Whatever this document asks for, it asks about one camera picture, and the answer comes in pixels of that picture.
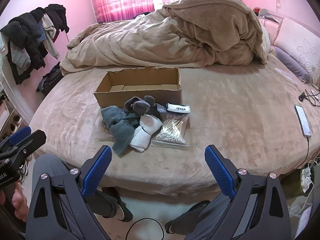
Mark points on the person's right leg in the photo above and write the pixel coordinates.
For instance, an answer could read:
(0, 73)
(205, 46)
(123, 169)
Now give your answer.
(190, 217)

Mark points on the purple pillow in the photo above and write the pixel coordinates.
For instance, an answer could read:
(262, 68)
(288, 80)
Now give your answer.
(290, 62)

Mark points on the smartphone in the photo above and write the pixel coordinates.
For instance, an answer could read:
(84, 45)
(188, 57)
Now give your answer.
(303, 121)

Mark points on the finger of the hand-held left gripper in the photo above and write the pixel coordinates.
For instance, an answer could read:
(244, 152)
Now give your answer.
(21, 133)
(37, 138)

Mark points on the bed with beige sheet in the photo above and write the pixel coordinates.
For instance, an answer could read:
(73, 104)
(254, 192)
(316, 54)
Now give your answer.
(237, 120)

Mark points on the grey knit sock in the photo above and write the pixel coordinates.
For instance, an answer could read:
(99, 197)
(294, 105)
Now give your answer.
(122, 137)
(111, 115)

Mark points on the bag of cotton swabs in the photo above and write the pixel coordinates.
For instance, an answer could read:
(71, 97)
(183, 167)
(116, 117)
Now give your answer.
(171, 132)

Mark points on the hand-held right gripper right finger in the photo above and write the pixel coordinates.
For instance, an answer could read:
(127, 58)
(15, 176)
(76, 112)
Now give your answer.
(220, 172)

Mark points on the white sock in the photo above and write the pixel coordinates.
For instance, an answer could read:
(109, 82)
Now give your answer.
(141, 138)
(150, 123)

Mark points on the white floral pillow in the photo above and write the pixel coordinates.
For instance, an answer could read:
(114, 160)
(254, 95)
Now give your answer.
(300, 45)

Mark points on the beige duvet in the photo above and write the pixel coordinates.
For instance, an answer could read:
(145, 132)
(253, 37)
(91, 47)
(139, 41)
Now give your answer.
(162, 37)

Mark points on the person's right shoe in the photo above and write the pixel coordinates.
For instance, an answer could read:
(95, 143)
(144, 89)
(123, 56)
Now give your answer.
(169, 227)

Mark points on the person's left hand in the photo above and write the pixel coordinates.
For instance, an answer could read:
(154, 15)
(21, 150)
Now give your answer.
(19, 205)

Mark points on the white shoe rack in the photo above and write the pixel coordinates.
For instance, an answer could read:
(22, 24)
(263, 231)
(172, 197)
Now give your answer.
(12, 120)

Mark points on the person's left shoe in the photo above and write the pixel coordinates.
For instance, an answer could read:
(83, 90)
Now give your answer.
(126, 211)

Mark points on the rack of hanging clothes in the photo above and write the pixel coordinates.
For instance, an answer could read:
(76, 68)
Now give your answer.
(25, 42)

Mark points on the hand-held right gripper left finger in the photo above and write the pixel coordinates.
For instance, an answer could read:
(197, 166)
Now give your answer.
(97, 172)

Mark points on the cardboard box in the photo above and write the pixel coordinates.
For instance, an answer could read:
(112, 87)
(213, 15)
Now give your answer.
(112, 97)

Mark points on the black suitcase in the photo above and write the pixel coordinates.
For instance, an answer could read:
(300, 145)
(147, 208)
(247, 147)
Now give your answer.
(50, 80)

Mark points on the white tissue pack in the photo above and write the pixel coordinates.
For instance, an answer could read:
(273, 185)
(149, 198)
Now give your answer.
(178, 108)

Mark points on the person's shoe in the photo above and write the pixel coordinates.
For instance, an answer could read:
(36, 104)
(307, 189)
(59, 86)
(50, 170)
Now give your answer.
(169, 227)
(126, 211)

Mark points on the dark grey dotted sock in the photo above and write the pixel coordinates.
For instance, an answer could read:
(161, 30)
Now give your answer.
(146, 106)
(130, 105)

